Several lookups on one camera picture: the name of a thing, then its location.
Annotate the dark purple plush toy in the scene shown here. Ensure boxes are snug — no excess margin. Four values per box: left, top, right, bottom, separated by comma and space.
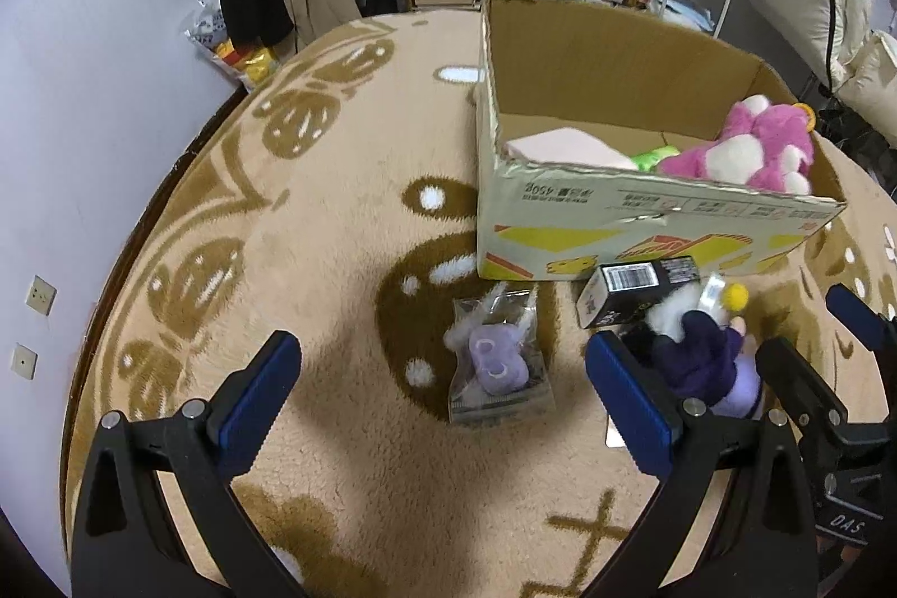
623, 279, 765, 420

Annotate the clear bag of toys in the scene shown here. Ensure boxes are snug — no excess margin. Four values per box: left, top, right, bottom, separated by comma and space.
183, 0, 281, 91

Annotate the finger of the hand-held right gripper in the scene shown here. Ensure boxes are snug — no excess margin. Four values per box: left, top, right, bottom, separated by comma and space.
825, 282, 897, 354
753, 335, 850, 432

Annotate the small black box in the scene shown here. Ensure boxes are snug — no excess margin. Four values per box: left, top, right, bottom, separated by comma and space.
575, 256, 702, 331

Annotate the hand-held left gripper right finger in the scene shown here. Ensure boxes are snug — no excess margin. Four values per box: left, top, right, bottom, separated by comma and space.
581, 330, 821, 598

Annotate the pink plush toy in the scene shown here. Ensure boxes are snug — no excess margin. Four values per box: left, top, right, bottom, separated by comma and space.
655, 94, 817, 196

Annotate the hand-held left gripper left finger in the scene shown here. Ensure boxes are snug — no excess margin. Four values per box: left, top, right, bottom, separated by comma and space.
70, 330, 304, 598

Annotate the green tissue packet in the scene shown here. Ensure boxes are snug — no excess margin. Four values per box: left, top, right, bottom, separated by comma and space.
629, 145, 681, 173

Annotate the pink square pouch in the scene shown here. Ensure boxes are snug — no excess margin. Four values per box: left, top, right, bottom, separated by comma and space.
501, 127, 639, 171

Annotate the printed cardboard box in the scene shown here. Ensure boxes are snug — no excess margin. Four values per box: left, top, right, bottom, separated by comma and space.
475, 0, 849, 284

